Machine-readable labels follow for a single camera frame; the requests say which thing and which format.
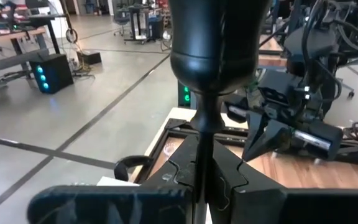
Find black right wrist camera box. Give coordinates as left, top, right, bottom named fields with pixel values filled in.
left=257, top=70, right=306, bottom=108

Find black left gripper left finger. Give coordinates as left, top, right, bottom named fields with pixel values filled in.
left=26, top=133, right=199, bottom=224

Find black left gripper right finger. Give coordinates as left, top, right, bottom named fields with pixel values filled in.
left=208, top=139, right=358, bottom=224

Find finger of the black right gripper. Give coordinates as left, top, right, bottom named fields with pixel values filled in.
left=244, top=123, right=293, bottom=163
left=242, top=111, right=269, bottom=160

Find black box with green lights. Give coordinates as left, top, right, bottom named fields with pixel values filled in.
left=177, top=80, right=196, bottom=110

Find black curved cable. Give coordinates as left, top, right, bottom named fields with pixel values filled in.
left=113, top=154, right=154, bottom=182

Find black computer tower blue lights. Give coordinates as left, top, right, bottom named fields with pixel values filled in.
left=29, top=54, right=75, bottom=95

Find wooden top office desk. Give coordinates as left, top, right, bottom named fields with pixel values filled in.
left=0, top=26, right=58, bottom=82

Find small black floor box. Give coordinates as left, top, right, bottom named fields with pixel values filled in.
left=76, top=50, right=103, bottom=66

